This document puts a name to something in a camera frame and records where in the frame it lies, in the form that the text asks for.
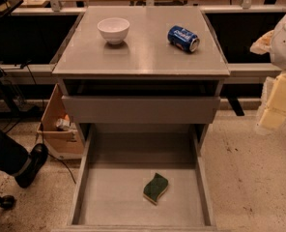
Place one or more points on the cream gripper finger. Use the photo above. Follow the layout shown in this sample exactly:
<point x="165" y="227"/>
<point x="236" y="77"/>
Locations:
<point x="272" y="111"/>
<point x="263" y="44"/>

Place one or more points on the green and yellow sponge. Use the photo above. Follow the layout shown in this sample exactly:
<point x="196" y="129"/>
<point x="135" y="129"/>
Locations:
<point x="155" y="188"/>

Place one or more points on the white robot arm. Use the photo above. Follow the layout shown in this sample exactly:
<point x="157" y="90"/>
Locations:
<point x="278" y="45"/>

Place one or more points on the grey drawer cabinet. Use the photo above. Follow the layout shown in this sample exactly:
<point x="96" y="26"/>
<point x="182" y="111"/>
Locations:
<point x="144" y="64"/>

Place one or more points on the open grey middle drawer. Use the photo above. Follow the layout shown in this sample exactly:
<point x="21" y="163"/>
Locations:
<point x="118" y="164"/>

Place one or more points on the closed grey top drawer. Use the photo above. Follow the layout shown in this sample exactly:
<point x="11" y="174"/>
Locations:
<point x="141" y="110"/>

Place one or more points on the blue soda can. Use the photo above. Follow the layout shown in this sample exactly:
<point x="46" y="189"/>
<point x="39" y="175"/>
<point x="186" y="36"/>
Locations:
<point x="183" y="39"/>

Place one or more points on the white ceramic bowl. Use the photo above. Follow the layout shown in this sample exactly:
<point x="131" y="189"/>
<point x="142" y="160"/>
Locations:
<point x="114" y="29"/>

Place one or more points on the black shoe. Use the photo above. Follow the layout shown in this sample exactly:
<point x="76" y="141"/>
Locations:
<point x="35" y="161"/>

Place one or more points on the dark trouser leg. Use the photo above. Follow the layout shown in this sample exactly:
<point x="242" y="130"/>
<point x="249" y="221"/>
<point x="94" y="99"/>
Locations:
<point x="14" y="158"/>

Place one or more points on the black chair caster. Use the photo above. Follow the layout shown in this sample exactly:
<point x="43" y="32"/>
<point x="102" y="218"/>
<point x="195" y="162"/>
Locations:
<point x="7" y="202"/>

